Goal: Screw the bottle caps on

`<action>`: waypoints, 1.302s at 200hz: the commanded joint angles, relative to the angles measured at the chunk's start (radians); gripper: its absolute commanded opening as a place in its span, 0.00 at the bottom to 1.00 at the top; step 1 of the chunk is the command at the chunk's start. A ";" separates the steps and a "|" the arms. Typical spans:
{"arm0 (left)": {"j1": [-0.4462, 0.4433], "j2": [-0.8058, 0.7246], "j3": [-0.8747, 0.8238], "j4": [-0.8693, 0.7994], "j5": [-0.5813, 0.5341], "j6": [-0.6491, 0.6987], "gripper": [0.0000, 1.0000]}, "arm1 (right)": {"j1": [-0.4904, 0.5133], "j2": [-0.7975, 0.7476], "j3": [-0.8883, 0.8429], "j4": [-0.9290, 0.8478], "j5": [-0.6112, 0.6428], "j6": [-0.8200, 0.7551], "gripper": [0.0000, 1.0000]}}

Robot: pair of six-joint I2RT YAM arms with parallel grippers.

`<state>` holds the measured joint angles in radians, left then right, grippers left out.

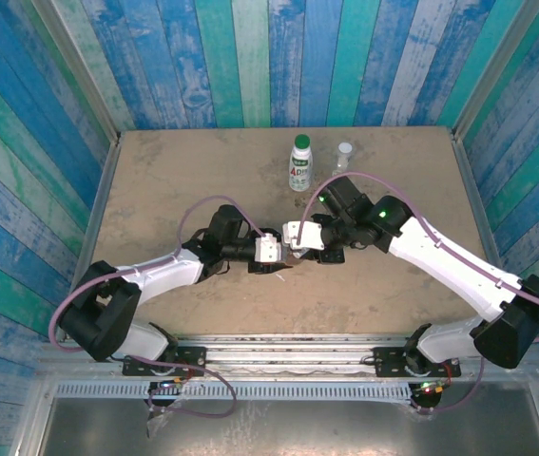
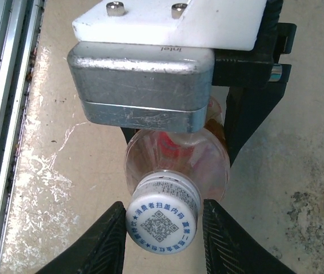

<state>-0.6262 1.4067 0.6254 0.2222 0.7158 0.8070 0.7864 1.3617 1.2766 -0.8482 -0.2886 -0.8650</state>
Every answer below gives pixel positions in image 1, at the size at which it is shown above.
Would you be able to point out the orange juice bottle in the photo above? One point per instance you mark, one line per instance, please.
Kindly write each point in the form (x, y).
(294, 259)

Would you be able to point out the clear plastic bottle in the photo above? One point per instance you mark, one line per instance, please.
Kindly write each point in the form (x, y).
(341, 161)

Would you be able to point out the white plastic bottle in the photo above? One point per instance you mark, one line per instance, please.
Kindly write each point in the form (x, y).
(300, 171)

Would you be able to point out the green bottle cap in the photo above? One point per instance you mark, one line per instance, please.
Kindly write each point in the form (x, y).
(302, 141)

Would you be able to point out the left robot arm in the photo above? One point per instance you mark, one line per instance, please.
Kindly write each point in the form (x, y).
(164, 273)

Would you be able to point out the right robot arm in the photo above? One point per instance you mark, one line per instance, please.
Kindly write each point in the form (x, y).
(440, 256)

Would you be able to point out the small circuit board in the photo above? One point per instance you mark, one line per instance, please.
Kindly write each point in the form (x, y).
(169, 385)
(433, 385)

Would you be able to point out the steel sheet panel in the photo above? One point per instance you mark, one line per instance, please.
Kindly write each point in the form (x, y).
(297, 427)

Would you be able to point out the aluminium mounting rail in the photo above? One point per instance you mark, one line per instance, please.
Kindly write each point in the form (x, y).
(288, 356)

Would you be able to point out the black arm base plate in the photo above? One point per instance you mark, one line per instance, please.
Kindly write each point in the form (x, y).
(193, 355)
(388, 361)

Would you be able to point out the aluminium table side rail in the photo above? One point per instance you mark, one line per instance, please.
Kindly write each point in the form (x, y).
(87, 237)
(472, 180)

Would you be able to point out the aluminium corner post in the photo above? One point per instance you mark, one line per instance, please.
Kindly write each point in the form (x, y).
(499, 71)
(78, 71)

